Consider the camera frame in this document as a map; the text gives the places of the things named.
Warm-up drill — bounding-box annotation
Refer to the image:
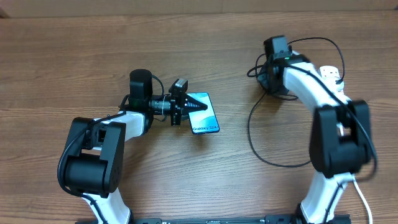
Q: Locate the blue Galaxy smartphone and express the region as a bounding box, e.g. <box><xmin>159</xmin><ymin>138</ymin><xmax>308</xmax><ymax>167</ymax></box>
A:
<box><xmin>188</xmin><ymin>92</ymin><xmax>220</xmax><ymax>134</ymax></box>

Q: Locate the black charger cable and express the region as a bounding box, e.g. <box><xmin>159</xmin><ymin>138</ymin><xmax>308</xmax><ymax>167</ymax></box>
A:
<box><xmin>246</xmin><ymin>37</ymin><xmax>346</xmax><ymax>169</ymax></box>

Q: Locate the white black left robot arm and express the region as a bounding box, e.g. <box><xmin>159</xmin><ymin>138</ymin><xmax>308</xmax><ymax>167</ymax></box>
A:
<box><xmin>57</xmin><ymin>69</ymin><xmax>209</xmax><ymax>223</ymax></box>

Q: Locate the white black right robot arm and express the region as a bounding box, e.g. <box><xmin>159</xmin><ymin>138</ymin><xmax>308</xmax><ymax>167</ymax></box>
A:
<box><xmin>252</xmin><ymin>35</ymin><xmax>377</xmax><ymax>223</ymax></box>

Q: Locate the white power strip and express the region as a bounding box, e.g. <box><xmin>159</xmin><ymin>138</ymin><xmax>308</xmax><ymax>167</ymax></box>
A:
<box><xmin>318</xmin><ymin>65</ymin><xmax>345</xmax><ymax>95</ymax></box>

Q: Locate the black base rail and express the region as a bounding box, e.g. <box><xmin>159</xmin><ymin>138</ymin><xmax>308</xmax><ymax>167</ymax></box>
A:
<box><xmin>74</xmin><ymin>213</ymin><xmax>352</xmax><ymax>224</ymax></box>

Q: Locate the white power strip cord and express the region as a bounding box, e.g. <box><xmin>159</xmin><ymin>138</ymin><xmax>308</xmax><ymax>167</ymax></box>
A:
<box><xmin>351</xmin><ymin>179</ymin><xmax>374</xmax><ymax>224</ymax></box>

